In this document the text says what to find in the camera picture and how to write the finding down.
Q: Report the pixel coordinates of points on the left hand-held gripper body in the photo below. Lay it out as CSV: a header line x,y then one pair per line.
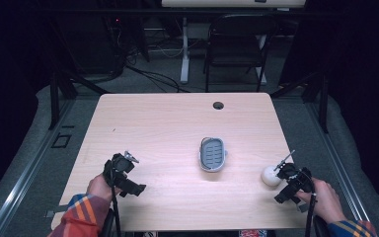
x,y
125,184

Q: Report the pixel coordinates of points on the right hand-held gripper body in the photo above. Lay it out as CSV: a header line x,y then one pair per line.
x,y
295,180

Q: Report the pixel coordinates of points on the white round soap ball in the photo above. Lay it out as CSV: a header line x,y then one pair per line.
x,y
269,176

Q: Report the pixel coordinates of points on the grey soap dish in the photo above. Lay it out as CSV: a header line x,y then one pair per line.
x,y
212,154

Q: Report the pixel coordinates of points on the person's left hand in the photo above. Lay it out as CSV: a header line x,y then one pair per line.
x,y
98,187

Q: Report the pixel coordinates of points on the person's right hand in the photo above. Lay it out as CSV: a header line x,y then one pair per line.
x,y
324,200

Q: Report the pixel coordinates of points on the red patterned item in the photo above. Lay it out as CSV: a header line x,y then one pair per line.
x,y
252,233

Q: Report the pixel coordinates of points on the black stand leg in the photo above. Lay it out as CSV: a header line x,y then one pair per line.
x,y
54,98
324,102

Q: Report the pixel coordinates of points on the grey tape strip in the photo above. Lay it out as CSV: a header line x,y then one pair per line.
x,y
52,212

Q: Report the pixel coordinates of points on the white desk leg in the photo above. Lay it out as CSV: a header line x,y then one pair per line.
x,y
185,52

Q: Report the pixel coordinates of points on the black folding chair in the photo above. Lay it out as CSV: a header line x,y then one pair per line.
x,y
237,49

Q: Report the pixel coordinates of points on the metal floor rail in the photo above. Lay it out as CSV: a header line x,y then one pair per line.
x,y
23,177
337,164

